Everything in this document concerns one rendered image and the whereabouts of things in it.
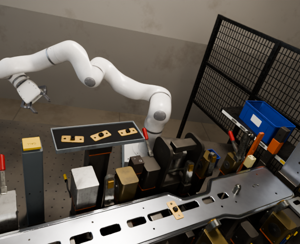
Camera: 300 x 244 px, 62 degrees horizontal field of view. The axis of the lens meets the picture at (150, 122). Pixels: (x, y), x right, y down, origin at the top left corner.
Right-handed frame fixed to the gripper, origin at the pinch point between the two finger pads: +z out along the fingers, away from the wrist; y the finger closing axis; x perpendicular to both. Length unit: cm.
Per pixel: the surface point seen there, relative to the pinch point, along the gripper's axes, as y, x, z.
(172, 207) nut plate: -19, 26, 78
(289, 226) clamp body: -49, 26, 115
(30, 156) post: 6.2, 38.3, 27.1
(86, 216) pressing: 5, 38, 57
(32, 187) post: 17.3, 28.3, 34.4
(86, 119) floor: 12, -178, -22
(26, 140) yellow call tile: 3.6, 37.7, 21.6
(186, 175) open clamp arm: -32, 15, 75
